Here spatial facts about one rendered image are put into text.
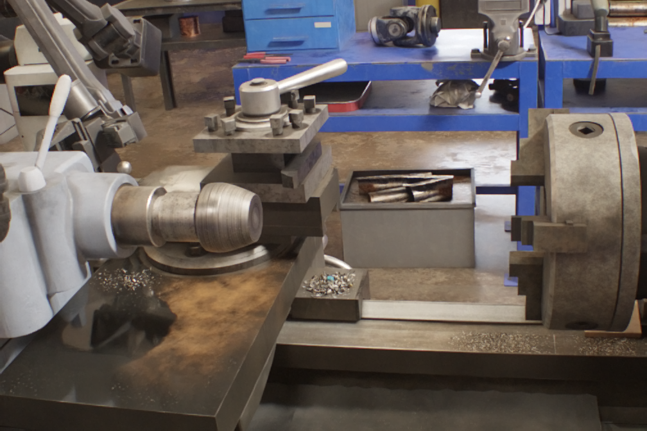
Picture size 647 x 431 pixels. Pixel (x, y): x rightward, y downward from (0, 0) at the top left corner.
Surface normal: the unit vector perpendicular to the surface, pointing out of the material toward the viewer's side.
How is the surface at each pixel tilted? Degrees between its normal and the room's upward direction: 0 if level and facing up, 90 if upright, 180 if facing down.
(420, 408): 16
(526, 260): 46
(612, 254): 79
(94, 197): 40
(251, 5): 90
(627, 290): 98
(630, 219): 62
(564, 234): 71
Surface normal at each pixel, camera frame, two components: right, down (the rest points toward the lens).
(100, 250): -0.11, 0.79
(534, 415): -0.04, -0.90
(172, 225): -0.20, 0.27
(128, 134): 0.64, 0.05
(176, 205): -0.18, -0.49
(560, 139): -0.14, -0.72
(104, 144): 0.92, -0.24
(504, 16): -0.21, -0.01
